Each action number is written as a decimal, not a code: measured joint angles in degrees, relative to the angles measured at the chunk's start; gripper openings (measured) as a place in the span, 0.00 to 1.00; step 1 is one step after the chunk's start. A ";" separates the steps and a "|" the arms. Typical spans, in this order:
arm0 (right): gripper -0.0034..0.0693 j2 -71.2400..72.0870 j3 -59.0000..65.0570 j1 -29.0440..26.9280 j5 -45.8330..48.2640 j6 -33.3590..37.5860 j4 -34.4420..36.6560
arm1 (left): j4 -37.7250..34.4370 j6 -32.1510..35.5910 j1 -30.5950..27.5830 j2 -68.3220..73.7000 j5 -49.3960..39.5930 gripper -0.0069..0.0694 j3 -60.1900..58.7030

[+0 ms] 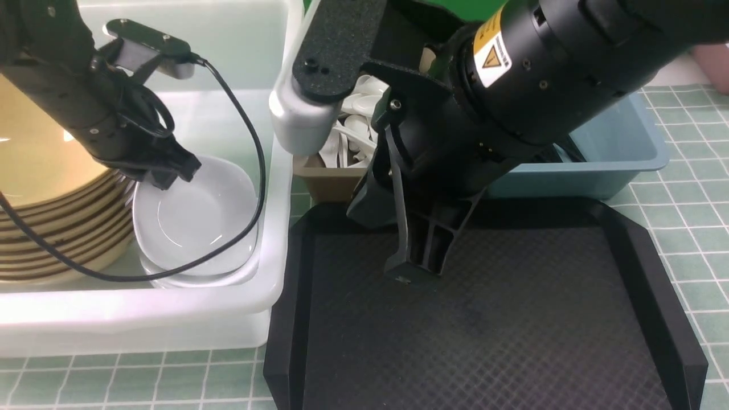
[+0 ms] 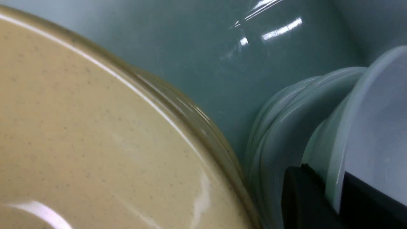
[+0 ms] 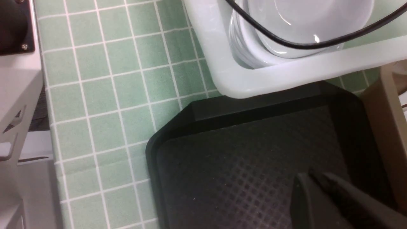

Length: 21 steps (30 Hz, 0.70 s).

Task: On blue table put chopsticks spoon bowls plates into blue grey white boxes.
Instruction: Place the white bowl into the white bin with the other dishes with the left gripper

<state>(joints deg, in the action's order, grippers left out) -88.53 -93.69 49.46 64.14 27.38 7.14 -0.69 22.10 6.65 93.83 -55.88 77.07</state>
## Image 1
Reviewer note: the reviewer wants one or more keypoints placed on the pile of white spoons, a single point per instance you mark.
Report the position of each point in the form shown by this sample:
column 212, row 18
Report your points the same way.
column 352, row 140

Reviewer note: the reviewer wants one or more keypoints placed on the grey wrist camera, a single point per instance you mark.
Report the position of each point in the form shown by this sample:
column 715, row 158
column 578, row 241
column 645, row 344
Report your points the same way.
column 143, row 50

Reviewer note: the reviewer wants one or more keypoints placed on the bundle of black chopsticks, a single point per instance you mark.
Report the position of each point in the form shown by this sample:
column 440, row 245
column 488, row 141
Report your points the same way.
column 566, row 151

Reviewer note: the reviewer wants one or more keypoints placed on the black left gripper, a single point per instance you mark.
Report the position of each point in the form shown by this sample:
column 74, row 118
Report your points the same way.
column 122, row 128

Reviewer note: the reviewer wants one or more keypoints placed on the brown plastic spoon bin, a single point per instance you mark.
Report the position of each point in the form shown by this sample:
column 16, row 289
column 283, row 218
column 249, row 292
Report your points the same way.
column 326, row 185

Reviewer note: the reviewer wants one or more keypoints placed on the top white stacked dish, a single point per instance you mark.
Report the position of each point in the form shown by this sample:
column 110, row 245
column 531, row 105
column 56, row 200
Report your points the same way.
column 238, row 277

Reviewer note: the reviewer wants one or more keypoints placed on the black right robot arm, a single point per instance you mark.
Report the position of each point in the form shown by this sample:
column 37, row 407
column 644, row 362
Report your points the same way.
column 547, row 66

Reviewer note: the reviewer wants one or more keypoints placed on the large white plastic tub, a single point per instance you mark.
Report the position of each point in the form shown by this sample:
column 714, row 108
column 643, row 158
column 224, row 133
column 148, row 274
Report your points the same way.
column 246, row 42

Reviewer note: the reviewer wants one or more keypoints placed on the black plastic serving tray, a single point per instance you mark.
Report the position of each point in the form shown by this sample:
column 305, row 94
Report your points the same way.
column 544, row 303

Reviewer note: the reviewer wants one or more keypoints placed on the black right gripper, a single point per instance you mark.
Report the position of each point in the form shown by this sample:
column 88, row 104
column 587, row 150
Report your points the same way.
column 439, row 148

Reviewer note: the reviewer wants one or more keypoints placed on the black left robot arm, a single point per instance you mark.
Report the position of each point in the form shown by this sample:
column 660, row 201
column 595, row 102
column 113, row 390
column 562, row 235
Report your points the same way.
column 47, row 50

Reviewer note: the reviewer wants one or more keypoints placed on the white square side dish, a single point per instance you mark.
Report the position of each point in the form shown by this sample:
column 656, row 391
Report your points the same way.
column 192, row 219

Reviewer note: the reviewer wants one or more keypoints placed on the blue plastic chopstick bin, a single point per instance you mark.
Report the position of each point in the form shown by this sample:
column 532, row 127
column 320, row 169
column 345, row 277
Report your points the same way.
column 618, row 144

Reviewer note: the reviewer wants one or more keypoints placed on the tan noodle bowl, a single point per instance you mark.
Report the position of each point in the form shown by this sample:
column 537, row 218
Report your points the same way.
column 40, row 161

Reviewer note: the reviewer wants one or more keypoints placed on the pink plastic bin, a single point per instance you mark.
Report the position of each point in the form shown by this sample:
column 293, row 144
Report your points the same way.
column 713, row 62

